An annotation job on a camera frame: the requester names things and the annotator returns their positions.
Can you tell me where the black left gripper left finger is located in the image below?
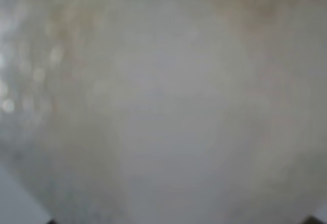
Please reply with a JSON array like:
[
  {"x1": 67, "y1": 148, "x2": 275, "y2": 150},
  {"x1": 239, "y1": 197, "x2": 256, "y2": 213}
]
[{"x1": 47, "y1": 219, "x2": 59, "y2": 224}]

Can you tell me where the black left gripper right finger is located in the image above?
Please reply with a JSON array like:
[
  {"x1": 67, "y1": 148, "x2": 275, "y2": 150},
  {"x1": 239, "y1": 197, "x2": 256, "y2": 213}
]
[{"x1": 301, "y1": 215, "x2": 326, "y2": 224}]

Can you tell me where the clear plastic beverage bottle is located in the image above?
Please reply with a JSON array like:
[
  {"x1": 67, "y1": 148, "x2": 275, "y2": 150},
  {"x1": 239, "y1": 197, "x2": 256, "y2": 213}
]
[{"x1": 1, "y1": 0, "x2": 326, "y2": 223}]

